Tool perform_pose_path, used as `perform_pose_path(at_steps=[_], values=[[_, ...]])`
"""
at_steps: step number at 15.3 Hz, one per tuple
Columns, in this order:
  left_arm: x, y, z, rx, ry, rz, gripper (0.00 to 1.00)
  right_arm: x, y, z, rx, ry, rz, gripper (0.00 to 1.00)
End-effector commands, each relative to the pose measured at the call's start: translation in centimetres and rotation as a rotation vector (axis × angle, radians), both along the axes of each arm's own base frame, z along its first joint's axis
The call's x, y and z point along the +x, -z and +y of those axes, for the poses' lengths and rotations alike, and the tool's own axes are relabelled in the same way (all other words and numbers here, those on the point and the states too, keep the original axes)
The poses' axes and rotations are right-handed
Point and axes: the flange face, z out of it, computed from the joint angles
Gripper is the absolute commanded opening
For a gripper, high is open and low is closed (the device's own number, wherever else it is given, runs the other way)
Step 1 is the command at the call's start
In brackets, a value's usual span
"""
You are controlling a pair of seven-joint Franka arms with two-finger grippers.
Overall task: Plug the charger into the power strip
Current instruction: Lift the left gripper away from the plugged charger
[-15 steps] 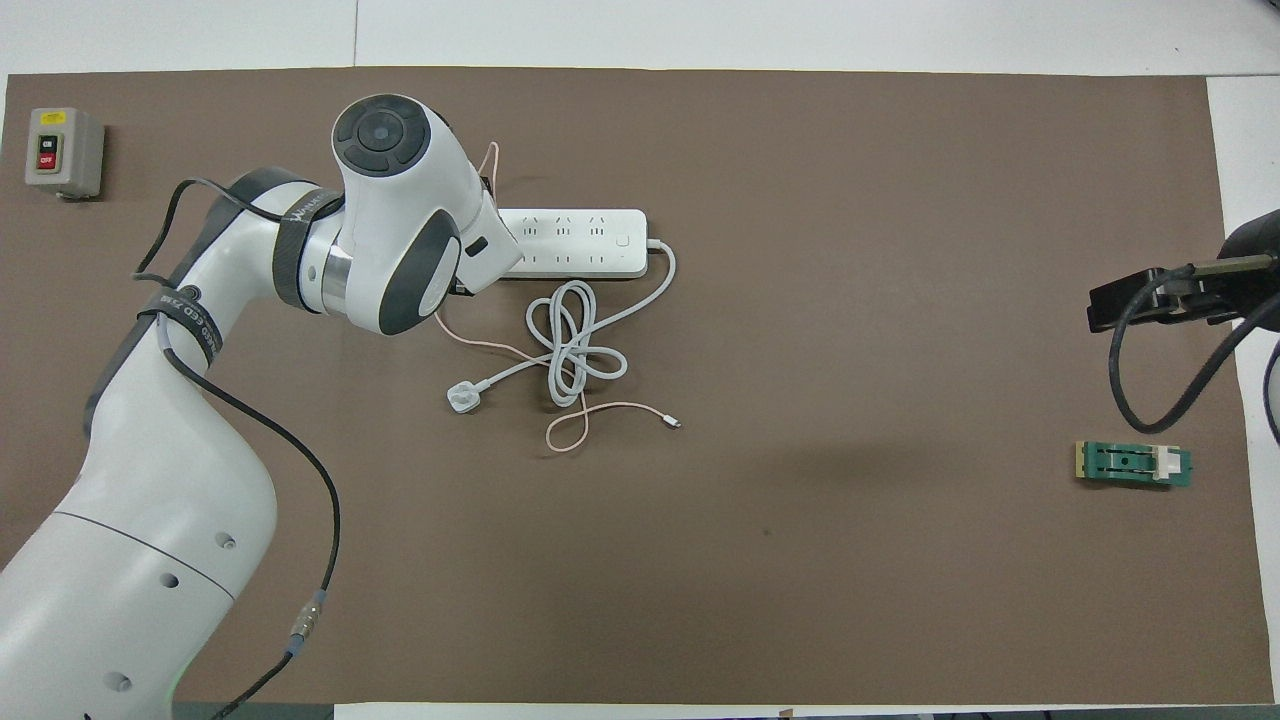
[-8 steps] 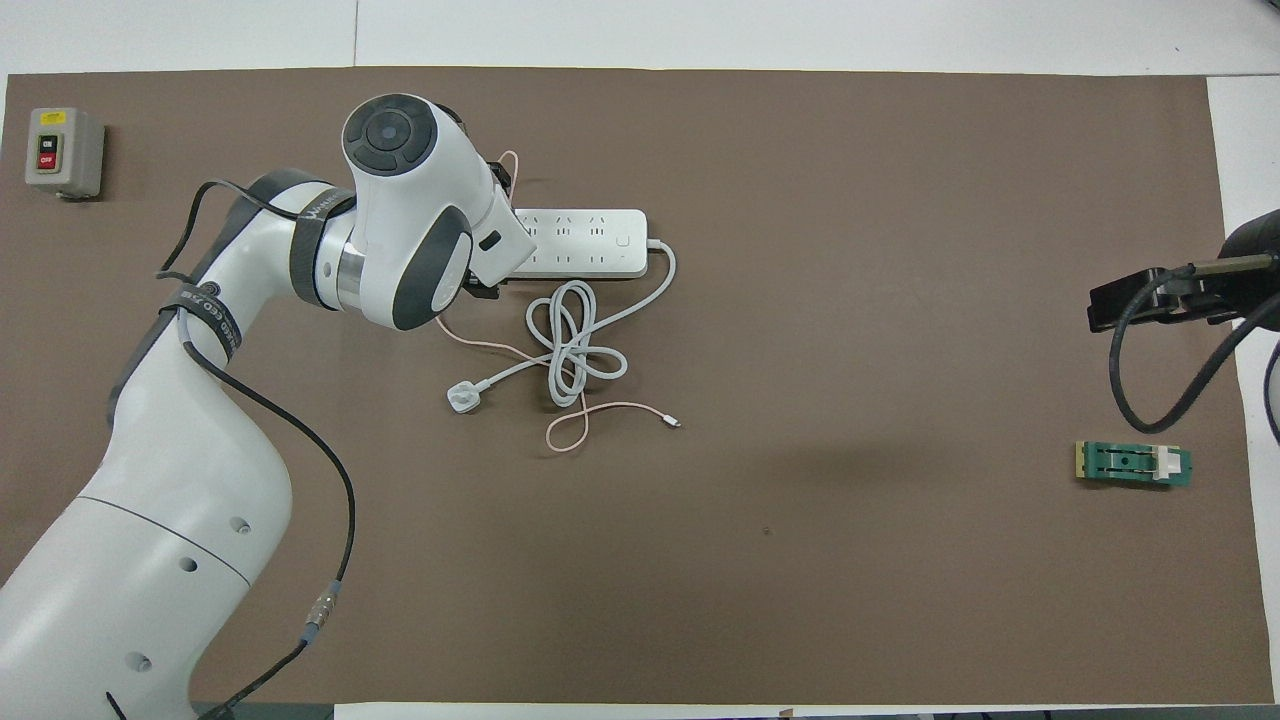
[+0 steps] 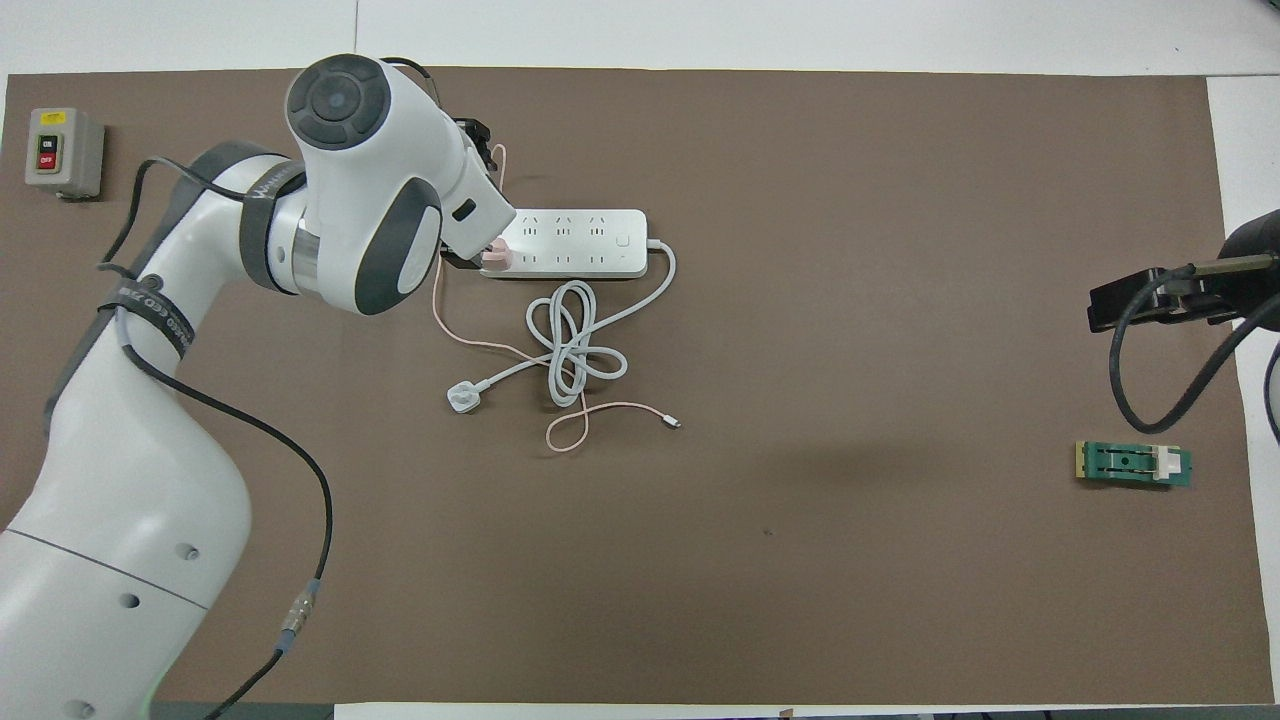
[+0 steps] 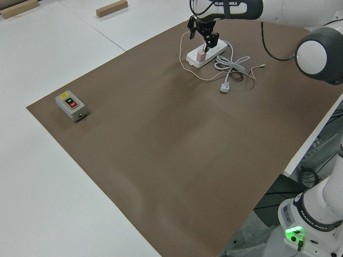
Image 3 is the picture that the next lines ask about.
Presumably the green connector block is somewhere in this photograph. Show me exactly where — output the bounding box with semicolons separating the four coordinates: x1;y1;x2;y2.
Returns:
1075;440;1194;492

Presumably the white power cord with plug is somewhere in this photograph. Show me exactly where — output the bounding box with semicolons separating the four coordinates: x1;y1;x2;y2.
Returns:
445;238;678;416

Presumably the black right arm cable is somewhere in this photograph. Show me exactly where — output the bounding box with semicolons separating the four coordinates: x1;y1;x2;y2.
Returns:
1109;254;1280;433

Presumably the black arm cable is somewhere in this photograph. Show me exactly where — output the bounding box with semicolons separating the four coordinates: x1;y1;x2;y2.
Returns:
1109;254;1280;433
97;57;443;720

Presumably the pink charging cable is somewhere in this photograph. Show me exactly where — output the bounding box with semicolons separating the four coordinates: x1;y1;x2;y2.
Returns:
431;143;684;454

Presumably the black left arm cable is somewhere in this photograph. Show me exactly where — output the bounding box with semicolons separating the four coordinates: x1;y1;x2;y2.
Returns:
97;57;443;720

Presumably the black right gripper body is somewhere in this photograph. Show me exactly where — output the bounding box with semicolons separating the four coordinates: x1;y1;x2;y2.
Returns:
1140;263;1247;328

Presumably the brown table mat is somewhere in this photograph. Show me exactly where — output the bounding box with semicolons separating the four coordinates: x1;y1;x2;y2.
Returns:
0;67;1273;706

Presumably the grey on-off switch box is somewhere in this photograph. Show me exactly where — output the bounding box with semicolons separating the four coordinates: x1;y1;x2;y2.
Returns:
25;107;106;201

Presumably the white power strip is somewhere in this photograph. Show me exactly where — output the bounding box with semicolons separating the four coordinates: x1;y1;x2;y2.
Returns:
480;208;649;280

